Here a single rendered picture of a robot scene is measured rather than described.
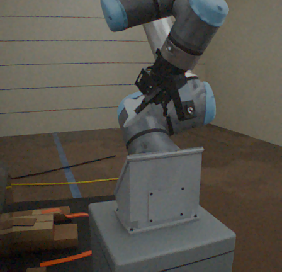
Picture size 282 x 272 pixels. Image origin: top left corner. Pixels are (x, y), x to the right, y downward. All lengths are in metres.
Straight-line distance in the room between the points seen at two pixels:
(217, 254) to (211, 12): 0.70
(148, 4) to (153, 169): 0.47
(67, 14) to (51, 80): 1.44
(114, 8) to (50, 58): 5.89
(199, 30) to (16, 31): 6.09
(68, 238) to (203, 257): 1.58
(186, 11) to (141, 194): 0.54
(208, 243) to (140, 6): 0.68
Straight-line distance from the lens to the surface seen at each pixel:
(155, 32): 1.10
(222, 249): 0.97
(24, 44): 6.56
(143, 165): 0.87
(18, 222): 2.47
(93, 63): 6.66
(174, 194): 0.95
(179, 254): 0.89
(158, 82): 0.71
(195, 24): 0.62
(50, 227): 2.36
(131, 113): 0.72
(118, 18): 0.69
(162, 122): 0.98
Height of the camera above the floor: 1.35
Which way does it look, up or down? 12 degrees down
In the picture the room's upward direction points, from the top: straight up
